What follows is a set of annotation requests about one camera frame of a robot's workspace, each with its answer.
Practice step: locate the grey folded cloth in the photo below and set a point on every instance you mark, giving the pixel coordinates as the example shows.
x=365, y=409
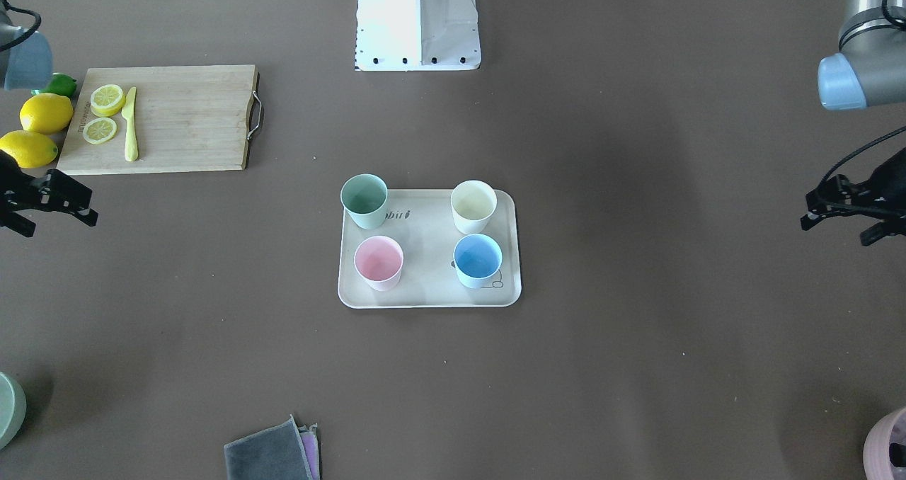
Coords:
x=273, y=453

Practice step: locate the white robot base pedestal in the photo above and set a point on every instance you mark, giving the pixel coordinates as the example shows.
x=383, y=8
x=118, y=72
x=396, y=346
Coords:
x=417, y=35

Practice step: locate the lemon slice upper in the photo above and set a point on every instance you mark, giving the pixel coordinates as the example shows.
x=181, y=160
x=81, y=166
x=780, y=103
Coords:
x=107, y=100

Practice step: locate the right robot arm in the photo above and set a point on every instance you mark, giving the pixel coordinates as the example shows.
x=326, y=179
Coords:
x=26, y=63

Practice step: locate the whole lemon outer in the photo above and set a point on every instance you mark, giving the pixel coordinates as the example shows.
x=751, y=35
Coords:
x=29, y=149

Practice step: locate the green cup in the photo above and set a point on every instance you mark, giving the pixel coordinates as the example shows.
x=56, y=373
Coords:
x=364, y=198

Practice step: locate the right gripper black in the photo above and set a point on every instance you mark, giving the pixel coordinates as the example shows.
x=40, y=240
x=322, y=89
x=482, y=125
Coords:
x=49, y=191

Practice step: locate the wooden cutting board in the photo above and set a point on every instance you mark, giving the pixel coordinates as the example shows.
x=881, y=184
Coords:
x=187, y=118

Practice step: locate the green lime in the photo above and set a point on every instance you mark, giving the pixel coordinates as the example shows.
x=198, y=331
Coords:
x=61, y=84

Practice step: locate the purple cloth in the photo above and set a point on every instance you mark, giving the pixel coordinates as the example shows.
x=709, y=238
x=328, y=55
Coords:
x=310, y=441

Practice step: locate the green bowl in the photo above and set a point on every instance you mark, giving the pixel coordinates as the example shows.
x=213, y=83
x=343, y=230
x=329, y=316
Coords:
x=13, y=408

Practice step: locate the pink bowl with ice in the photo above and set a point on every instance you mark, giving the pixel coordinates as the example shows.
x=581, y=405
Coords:
x=883, y=452

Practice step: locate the lemon slice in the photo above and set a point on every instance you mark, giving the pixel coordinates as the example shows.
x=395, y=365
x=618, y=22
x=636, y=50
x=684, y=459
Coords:
x=107, y=100
x=99, y=130

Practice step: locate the lemon slice lower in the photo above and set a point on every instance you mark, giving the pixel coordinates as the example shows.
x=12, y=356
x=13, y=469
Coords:
x=99, y=130

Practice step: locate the pink cup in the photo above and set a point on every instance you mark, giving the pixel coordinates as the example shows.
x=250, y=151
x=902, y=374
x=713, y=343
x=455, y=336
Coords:
x=379, y=261

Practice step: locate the yellow plastic knife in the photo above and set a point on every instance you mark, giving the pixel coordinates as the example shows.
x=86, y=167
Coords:
x=131, y=147

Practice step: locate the blue cup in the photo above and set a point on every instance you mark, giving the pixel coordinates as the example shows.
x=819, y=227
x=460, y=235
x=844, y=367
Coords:
x=477, y=258

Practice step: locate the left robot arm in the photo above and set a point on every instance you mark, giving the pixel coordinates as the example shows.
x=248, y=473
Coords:
x=867, y=70

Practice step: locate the cream rabbit tray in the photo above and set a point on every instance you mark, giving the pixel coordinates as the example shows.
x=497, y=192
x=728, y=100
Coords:
x=421, y=221

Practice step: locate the whole lemon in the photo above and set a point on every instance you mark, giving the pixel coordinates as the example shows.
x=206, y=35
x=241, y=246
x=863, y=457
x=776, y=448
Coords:
x=29, y=149
x=46, y=113

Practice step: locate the cream white cup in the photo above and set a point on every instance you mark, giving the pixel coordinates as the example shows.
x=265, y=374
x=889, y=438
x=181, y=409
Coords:
x=473, y=203

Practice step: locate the whole lemon middle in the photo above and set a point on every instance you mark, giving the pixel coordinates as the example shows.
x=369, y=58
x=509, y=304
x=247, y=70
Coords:
x=46, y=113

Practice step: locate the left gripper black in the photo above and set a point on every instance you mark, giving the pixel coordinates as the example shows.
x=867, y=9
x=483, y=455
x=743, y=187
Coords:
x=893, y=181

